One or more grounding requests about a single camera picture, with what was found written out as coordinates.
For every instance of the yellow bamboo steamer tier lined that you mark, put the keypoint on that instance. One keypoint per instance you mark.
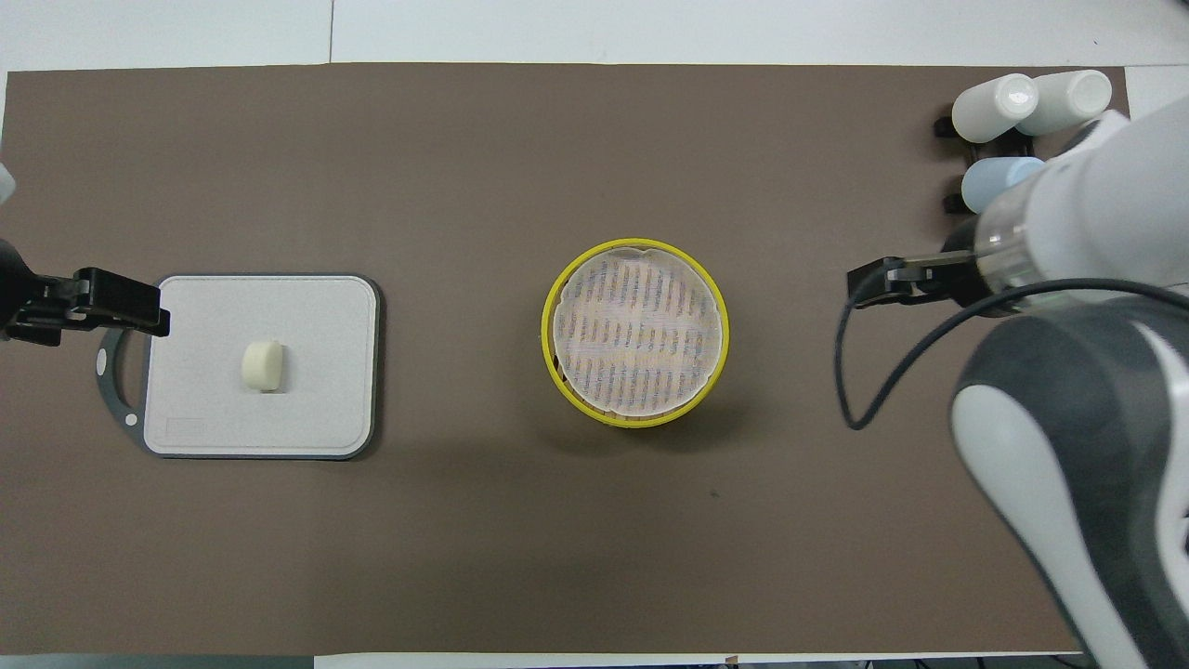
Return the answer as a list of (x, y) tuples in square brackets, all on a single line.
[(548, 307)]

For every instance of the white steamer liner cloth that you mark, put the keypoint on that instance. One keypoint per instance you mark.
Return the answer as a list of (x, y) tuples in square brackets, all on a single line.
[(636, 325)]

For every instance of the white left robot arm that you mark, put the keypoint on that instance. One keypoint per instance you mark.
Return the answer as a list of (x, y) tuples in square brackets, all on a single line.
[(5, 184)]

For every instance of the light blue cup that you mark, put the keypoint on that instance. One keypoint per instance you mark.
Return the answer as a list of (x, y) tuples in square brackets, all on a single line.
[(992, 181)]

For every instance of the black cup rack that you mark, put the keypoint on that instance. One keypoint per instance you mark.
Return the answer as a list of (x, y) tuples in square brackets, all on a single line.
[(1012, 147)]

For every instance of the white steamed bun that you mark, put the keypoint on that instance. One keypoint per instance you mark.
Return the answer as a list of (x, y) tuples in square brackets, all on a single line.
[(263, 364)]

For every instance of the brown table mat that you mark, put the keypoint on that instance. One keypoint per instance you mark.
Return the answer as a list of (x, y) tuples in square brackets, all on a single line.
[(483, 167)]

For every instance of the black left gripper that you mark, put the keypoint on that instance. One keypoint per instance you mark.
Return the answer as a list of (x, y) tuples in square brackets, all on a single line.
[(37, 299)]

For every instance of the yellow bamboo steamer basket slatted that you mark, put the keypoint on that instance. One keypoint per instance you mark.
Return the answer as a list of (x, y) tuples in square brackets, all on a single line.
[(650, 424)]

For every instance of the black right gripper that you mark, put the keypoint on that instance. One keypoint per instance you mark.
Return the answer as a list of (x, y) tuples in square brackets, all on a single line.
[(964, 265)]

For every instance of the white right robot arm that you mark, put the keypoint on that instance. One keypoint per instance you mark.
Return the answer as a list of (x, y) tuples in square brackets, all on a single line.
[(1096, 437)]

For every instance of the white cutting board grey rim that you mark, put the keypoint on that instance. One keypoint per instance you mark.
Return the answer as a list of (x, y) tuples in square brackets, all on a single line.
[(307, 325)]

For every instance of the white cup blue rim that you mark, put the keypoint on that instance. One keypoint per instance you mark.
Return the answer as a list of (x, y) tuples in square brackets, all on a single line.
[(1068, 100)]

